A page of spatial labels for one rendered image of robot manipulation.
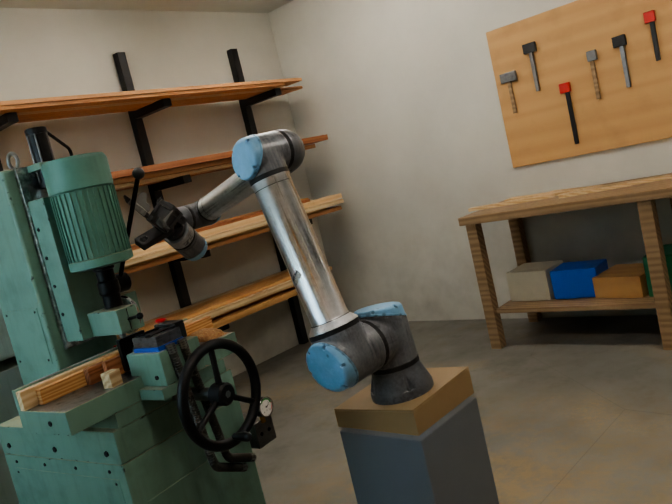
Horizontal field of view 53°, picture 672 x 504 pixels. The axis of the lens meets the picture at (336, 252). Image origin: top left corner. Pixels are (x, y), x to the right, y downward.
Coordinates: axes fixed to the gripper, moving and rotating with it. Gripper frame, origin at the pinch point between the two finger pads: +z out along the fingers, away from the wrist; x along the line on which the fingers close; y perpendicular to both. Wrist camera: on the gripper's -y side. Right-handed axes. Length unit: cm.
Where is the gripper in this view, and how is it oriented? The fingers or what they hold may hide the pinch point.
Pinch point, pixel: (139, 208)
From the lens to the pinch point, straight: 205.3
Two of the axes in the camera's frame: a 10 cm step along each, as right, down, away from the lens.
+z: -2.4, -3.8, -9.0
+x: 7.9, 4.7, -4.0
